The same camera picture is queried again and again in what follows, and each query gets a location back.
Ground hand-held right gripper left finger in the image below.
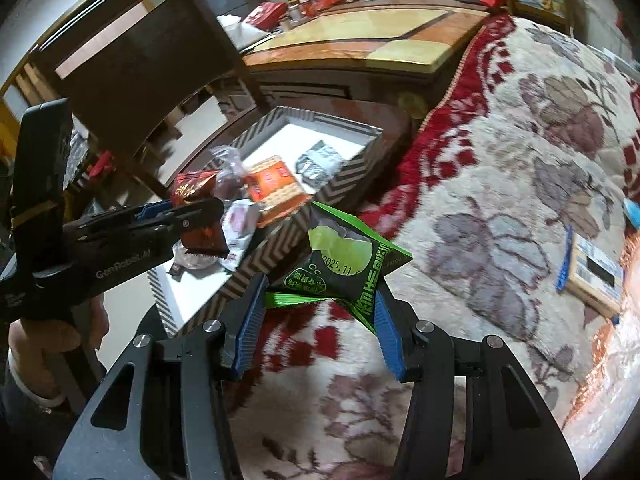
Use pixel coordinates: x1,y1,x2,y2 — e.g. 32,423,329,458
52,274,271,480

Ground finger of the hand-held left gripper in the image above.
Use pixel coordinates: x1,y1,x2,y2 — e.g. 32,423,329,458
80,200,176,233
145,197,225,241

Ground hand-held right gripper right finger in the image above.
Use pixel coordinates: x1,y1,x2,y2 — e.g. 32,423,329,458
372,280,581,480

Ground red-brown snack packet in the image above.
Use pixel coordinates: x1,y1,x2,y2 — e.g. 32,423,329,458
170,170,231,258

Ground striped cardboard box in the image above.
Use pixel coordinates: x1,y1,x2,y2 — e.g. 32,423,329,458
147,106,386,338

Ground orange cracker packet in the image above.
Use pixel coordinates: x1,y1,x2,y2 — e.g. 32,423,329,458
247,156,308,229

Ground green snack packet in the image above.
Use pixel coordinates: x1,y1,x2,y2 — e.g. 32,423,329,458
265,201,413,336

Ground white grey printed snack packet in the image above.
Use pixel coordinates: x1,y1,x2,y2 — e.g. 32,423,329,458
294,141,346,192

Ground person's left forearm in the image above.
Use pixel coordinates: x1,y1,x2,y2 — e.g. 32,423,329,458
0,350,68,480

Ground person's left hand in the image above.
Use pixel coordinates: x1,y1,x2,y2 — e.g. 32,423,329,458
9,294,110,401

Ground white pink snack packet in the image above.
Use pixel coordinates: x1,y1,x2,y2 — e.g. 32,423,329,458
219,199,263,273

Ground dark wooden chair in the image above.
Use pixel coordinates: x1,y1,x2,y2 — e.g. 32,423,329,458
27,0,268,201

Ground white plastic bag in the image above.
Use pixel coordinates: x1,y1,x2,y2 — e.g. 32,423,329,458
217,12,273,51

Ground floral cream red blanket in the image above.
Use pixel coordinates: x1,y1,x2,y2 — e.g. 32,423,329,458
220,12,640,480

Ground cardboard parcel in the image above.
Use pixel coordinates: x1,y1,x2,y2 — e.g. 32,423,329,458
556,224,627,320

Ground red gift box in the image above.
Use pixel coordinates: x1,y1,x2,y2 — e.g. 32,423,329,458
242,1,290,31

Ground pink blanket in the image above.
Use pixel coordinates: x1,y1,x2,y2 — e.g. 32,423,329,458
560,240,640,466

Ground wooden table with glass top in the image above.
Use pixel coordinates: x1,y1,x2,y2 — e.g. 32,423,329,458
242,0,493,126

